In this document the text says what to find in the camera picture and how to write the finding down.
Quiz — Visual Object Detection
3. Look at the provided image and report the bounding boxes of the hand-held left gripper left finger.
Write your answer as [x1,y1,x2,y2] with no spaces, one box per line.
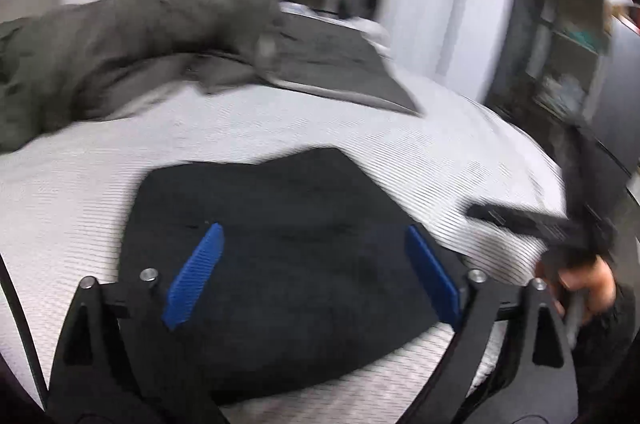
[45,222,231,424]

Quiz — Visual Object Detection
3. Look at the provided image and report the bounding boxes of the white honeycomb mattress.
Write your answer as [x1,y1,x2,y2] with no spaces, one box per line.
[0,74,571,424]

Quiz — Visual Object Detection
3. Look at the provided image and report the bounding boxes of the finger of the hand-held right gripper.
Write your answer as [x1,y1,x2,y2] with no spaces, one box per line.
[467,202,576,246]
[559,114,617,235]

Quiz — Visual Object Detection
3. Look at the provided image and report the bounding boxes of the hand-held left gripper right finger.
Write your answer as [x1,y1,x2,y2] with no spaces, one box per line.
[404,225,581,424]

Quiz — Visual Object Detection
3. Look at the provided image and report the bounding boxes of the dark cabinet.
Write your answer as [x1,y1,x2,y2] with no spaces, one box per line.
[592,4,640,205]

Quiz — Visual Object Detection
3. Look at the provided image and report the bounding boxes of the person's right forearm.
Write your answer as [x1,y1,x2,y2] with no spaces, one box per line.
[570,284,640,424]

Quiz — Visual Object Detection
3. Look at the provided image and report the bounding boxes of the dark grey blanket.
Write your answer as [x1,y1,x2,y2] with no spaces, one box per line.
[190,11,426,117]

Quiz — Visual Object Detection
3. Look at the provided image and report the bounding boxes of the person's right hand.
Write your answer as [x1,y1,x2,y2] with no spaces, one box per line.
[535,254,617,321]

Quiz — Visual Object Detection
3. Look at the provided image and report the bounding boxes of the cluttered storage shelf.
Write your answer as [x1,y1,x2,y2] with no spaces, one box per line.
[515,0,617,121]

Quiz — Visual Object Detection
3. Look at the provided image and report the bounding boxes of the black cable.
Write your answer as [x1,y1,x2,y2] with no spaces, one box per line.
[0,254,49,406]

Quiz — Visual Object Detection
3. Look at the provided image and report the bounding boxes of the olive green duvet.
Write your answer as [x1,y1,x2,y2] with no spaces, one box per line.
[0,0,287,155]

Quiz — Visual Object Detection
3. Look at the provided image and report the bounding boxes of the black pants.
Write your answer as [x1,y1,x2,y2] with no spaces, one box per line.
[120,147,471,410]

